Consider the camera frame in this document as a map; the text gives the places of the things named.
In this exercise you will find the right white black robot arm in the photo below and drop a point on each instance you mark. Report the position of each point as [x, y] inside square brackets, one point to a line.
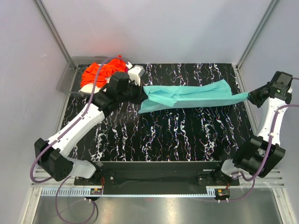
[263, 152]

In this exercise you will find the teal t shirt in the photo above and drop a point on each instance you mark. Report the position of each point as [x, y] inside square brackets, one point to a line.
[180, 97]

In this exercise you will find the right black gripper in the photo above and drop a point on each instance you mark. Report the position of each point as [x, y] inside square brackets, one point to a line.
[252, 95]

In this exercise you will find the aluminium front rail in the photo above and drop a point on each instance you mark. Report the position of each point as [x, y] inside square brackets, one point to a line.
[272, 180]

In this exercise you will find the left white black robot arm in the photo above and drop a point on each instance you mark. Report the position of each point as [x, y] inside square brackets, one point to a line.
[52, 155]

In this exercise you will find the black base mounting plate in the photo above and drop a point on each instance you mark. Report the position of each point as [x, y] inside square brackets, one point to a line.
[159, 174]

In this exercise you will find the right aluminium frame post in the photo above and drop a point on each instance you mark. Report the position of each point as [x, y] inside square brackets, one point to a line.
[266, 16]

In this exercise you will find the grey slotted cable duct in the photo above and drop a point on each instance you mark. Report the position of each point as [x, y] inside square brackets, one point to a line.
[132, 192]

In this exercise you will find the aluminium frame post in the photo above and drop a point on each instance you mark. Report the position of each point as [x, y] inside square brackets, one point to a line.
[266, 16]
[51, 26]

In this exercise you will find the white t shirt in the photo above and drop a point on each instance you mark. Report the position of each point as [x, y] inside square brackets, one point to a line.
[87, 87]

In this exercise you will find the orange t shirt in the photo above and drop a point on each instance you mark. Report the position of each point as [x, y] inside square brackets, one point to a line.
[106, 72]

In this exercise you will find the clear grey plastic bin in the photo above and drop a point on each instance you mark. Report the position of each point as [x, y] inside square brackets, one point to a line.
[69, 83]

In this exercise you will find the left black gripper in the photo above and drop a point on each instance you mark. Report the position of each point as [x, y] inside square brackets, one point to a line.
[142, 95]

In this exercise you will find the left aluminium frame post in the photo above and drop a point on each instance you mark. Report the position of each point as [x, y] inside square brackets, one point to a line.
[51, 26]

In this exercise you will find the black marble pattern mat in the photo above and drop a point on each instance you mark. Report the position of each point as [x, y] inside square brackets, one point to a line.
[193, 134]

